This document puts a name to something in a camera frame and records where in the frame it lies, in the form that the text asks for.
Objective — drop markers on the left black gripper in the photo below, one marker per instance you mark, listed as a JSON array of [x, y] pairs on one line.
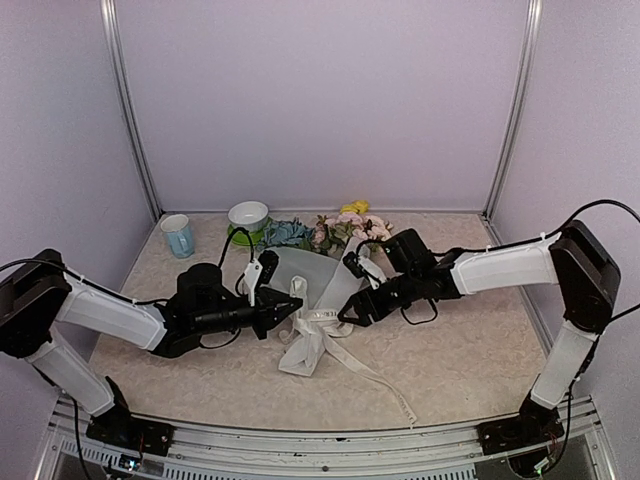
[[267, 314]]

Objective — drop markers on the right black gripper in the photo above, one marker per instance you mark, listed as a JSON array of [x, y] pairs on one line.
[[360, 305]]

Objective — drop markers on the cream printed ribbon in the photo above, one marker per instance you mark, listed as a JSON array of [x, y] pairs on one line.
[[317, 331]]

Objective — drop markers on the pink fake flower bunch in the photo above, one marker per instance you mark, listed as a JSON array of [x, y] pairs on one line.
[[333, 233]]

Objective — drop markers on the yellow fake flower stem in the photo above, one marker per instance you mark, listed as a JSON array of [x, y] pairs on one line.
[[357, 207]]

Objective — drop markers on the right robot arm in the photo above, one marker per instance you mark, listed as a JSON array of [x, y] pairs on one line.
[[570, 258]]

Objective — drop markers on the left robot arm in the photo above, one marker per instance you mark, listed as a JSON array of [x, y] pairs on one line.
[[41, 292]]

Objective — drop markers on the green plate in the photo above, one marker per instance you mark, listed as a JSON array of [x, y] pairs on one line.
[[241, 239]]

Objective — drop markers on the white ceramic bowl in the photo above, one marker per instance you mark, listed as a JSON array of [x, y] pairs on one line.
[[251, 215]]

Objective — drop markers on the light blue mug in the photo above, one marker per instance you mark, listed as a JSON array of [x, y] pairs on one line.
[[178, 235]]

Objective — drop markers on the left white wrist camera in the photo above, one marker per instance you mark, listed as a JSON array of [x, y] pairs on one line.
[[259, 272]]

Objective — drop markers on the front aluminium rail base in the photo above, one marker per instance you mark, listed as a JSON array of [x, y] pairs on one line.
[[200, 448]]

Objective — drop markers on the left aluminium frame post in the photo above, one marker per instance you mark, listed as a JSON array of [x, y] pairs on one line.
[[108, 9]]

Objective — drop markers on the aluminium frame post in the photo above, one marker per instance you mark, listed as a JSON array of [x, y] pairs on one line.
[[108, 9], [517, 107]]

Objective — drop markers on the right aluminium frame post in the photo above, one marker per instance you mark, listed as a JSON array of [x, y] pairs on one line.
[[517, 107]]

